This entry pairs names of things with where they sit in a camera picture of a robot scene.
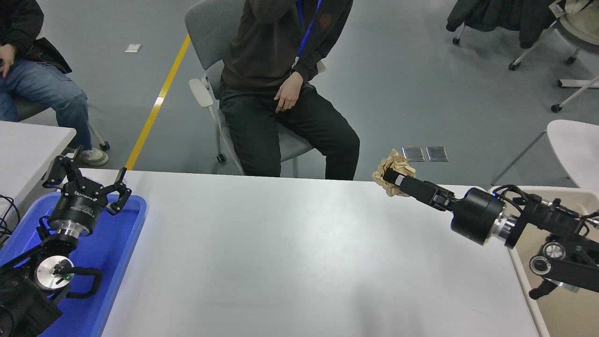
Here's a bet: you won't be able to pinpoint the blue plastic tray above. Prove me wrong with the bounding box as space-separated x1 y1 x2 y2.
0 192 148 337

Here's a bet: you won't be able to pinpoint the person's hand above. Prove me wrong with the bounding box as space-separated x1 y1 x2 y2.
0 44 16 78

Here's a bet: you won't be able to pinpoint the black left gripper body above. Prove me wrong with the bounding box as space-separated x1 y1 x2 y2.
48 180 110 232

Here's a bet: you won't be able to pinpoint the tan paper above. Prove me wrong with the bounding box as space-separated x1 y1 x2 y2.
373 149 416 198

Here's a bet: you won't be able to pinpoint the large pale plastic bin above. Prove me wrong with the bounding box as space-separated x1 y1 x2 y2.
488 186 599 337

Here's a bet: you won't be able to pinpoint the yellow floor tape line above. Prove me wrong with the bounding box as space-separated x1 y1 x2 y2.
125 33 191 170

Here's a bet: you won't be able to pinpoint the person's left hand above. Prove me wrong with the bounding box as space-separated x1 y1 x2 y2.
274 71 305 113

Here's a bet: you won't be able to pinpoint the dark jacket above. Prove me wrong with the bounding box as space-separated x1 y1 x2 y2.
446 0 569 49

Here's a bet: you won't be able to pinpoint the blue lanyard with badge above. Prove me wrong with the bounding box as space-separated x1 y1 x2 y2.
292 0 323 68

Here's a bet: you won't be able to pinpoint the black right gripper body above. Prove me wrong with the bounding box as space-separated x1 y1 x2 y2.
450 187 506 246

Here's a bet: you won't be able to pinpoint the person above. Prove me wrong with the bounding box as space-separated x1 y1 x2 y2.
219 0 361 181
0 0 110 167

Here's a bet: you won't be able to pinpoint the black cables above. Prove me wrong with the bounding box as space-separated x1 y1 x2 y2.
0 194 22 246

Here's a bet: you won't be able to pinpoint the white side table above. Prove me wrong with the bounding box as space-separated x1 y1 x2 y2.
0 121 77 220

